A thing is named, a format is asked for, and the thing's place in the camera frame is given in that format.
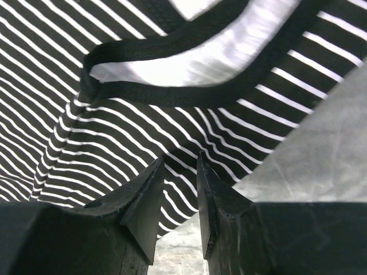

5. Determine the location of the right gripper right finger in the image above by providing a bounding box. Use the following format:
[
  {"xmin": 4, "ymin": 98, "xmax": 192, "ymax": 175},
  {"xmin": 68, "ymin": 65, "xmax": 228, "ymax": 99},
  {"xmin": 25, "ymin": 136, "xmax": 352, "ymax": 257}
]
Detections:
[{"xmin": 197, "ymin": 152, "xmax": 366, "ymax": 274}]

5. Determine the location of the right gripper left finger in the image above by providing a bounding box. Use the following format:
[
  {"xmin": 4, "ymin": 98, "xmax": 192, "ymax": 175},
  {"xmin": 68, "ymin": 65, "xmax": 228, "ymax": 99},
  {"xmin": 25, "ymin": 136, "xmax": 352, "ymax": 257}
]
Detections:
[{"xmin": 1, "ymin": 159, "xmax": 164, "ymax": 274}]

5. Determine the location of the black white striped tank top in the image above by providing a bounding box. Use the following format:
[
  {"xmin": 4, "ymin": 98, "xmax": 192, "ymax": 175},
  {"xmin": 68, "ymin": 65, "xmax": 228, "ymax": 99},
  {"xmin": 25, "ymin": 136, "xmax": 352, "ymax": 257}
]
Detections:
[{"xmin": 1, "ymin": 1, "xmax": 366, "ymax": 237}]

